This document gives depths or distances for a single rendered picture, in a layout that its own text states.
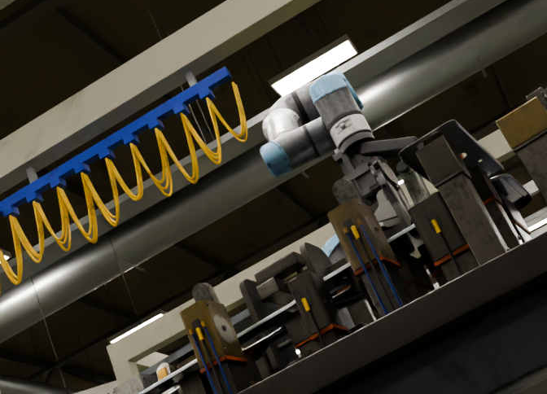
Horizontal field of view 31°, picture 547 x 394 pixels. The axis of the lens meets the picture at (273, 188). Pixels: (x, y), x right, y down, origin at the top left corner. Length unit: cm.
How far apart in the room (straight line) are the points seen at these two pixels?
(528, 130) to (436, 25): 816
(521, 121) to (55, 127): 403
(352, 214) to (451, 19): 825
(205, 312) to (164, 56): 357
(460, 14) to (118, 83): 519
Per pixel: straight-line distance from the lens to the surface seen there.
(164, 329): 875
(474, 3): 985
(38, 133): 551
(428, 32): 985
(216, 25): 521
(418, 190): 206
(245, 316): 231
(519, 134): 168
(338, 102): 191
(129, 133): 524
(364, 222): 165
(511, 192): 186
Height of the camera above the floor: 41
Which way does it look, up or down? 25 degrees up
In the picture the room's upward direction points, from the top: 24 degrees counter-clockwise
